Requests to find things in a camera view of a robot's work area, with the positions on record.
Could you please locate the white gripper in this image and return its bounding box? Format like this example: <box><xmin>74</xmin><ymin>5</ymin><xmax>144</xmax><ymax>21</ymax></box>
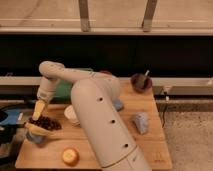
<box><xmin>32</xmin><ymin>77</ymin><xmax>60</xmax><ymax>120</ymax></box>

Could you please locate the dark purple grapes bunch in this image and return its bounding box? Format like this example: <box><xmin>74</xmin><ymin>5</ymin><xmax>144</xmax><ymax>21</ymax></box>
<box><xmin>29</xmin><ymin>116</ymin><xmax>62</xmax><ymax>131</ymax></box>

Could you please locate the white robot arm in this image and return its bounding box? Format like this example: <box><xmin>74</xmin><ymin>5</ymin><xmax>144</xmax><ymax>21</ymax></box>
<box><xmin>33</xmin><ymin>61</ymin><xmax>152</xmax><ymax>171</ymax></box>

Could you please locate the green plastic bin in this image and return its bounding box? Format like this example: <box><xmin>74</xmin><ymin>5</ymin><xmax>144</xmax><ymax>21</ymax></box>
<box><xmin>51</xmin><ymin>67</ymin><xmax>94</xmax><ymax>104</ymax></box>

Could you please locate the yellow banana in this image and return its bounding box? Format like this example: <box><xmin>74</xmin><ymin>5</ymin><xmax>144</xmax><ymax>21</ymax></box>
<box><xmin>25</xmin><ymin>123</ymin><xmax>53</xmax><ymax>136</ymax></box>

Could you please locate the white paper cup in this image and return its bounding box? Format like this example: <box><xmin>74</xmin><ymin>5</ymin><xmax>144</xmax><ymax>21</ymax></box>
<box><xmin>64</xmin><ymin>105</ymin><xmax>80</xmax><ymax>126</ymax></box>

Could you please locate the blue device at left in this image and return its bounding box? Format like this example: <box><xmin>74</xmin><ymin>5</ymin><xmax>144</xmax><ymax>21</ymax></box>
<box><xmin>0</xmin><ymin>105</ymin><xmax>34</xmax><ymax>128</ymax></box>

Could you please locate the wooden board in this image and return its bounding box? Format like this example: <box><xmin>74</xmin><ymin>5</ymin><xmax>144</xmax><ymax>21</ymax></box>
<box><xmin>15</xmin><ymin>79</ymin><xmax>172</xmax><ymax>171</ymax></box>

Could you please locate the orange apple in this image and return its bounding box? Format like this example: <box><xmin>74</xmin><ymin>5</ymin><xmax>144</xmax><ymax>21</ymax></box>
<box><xmin>62</xmin><ymin>148</ymin><xmax>79</xmax><ymax>166</ymax></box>

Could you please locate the orange red fruit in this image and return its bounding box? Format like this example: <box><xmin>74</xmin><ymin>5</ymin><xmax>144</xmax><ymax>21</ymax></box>
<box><xmin>100</xmin><ymin>71</ymin><xmax>112</xmax><ymax>75</ymax></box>

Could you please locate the blue sponge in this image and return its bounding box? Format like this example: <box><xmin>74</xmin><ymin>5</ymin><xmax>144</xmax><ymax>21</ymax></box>
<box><xmin>113</xmin><ymin>99</ymin><xmax>124</xmax><ymax>111</ymax></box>

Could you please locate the blue grey cloth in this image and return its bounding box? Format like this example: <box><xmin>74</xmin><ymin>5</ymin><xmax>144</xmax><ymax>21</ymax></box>
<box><xmin>133</xmin><ymin>112</ymin><xmax>149</xmax><ymax>134</ymax></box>

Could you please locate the dark purple bowl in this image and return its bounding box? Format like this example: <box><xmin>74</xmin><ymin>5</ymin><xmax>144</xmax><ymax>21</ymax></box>
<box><xmin>130</xmin><ymin>73</ymin><xmax>152</xmax><ymax>93</ymax></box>

